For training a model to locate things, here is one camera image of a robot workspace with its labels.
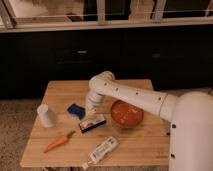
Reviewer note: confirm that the orange toy carrot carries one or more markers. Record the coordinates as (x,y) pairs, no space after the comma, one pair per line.
(59,141)

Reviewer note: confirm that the black whiteboard eraser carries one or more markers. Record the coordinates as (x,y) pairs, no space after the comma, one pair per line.
(91,123)

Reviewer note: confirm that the white tube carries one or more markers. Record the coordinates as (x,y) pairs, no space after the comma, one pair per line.
(101,151)

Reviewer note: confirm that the dark cabinet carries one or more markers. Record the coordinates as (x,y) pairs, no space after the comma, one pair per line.
(171,57)

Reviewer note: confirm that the white paper cup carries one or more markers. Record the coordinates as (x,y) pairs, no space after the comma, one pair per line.
(46,116)

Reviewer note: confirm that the orange bowl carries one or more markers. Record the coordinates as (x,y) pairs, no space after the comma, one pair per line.
(126,115)

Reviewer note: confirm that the blue sponge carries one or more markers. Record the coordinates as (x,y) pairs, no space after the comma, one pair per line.
(76,110)

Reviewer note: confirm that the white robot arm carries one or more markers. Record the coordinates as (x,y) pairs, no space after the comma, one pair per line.
(190,117)

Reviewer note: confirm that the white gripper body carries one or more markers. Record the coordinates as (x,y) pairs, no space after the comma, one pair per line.
(91,110)

